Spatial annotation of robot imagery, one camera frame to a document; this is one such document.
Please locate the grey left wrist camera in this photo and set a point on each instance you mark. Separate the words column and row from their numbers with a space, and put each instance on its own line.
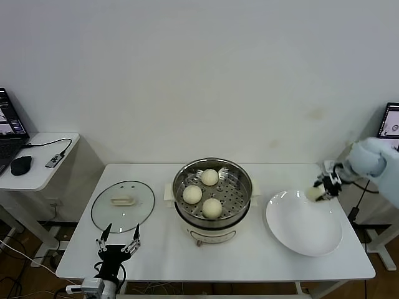
column 93, row 285

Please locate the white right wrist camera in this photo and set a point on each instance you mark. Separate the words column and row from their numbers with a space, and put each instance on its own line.
column 329, row 166

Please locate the white side table with mouse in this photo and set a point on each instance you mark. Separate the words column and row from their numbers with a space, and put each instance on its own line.
column 37, row 177

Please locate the black computer mouse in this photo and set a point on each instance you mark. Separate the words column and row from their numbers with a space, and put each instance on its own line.
column 21, row 165

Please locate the large white round plate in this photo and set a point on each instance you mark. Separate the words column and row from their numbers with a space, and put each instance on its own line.
column 302, row 224

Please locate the black laptop with mouse beside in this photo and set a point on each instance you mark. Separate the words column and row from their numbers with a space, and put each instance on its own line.
column 9, row 146

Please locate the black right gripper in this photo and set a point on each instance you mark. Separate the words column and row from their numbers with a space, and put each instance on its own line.
column 333, row 186

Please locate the cream electric cooker base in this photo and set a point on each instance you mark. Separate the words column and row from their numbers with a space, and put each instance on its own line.
column 212, row 232

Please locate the round glass pot lid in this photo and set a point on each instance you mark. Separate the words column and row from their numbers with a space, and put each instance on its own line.
column 106, row 215

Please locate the white steamed baozi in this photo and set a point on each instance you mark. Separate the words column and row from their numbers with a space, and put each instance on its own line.
column 192, row 194
column 311, row 193
column 209, row 177
column 212, row 208

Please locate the grey usb hub dongle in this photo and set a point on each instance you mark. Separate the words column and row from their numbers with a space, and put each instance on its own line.
column 55, row 160

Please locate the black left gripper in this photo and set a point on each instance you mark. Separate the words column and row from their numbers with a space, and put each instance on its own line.
column 113, row 254

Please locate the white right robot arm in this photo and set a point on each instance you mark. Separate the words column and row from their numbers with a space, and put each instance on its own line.
column 368, row 159

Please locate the white wall socket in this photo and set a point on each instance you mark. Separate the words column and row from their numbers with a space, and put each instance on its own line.
column 57, row 204

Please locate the dark grey laptop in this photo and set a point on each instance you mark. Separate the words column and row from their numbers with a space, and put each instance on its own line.
column 389, row 124

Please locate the perforated steel steamer basket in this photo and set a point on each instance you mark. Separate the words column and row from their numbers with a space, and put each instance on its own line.
column 230, row 199

